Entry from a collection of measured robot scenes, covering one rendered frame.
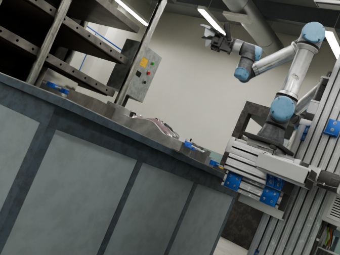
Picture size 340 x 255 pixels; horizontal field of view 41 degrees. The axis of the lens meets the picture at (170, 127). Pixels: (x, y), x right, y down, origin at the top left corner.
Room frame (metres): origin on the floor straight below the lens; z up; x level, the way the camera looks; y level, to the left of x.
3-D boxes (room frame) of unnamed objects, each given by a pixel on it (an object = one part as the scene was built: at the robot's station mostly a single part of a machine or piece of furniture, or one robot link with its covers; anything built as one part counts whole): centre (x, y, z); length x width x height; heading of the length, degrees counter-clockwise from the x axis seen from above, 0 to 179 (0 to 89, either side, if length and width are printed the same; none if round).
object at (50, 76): (2.96, 0.94, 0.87); 0.50 x 0.27 x 0.17; 55
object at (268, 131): (2.44, -0.52, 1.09); 0.15 x 0.15 x 0.10
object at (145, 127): (2.61, 0.11, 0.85); 0.50 x 0.26 x 0.11; 73
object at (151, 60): (3.53, 0.43, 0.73); 0.30 x 0.22 x 1.47; 145
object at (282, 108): (2.31, -0.49, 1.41); 0.15 x 0.12 x 0.55; 167
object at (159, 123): (2.62, 0.10, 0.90); 0.26 x 0.18 x 0.08; 73
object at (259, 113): (7.37, -1.75, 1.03); 1.54 x 0.94 x 2.06; 145
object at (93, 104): (2.28, 0.41, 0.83); 0.20 x 0.15 x 0.07; 55
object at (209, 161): (2.82, -0.35, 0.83); 0.13 x 0.05 x 0.05; 42
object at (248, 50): (2.36, -0.24, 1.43); 0.11 x 0.08 x 0.09; 77
